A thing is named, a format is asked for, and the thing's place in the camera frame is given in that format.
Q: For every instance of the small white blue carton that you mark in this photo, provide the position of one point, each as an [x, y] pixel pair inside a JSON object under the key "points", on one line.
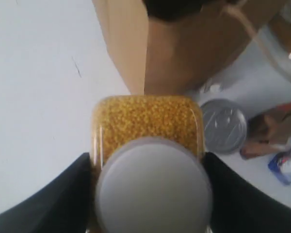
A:
{"points": [[280, 165]]}

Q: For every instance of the brown paper shopping bag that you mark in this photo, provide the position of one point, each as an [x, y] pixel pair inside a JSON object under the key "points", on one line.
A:
{"points": [[169, 46]]}

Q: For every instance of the dark can with pull-tab lid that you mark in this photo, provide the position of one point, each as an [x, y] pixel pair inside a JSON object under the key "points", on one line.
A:
{"points": [[225, 126]]}

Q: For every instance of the brown kraft stand-up pouch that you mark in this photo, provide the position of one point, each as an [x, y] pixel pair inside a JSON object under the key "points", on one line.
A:
{"points": [[269, 132]]}

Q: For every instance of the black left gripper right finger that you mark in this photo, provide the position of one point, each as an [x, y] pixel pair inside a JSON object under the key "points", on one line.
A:
{"points": [[239, 207]]}

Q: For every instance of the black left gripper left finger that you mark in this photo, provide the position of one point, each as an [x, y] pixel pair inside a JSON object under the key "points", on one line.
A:
{"points": [[63, 206]]}

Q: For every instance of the yellow grain plastic jar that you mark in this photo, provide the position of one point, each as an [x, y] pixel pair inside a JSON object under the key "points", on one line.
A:
{"points": [[147, 168]]}

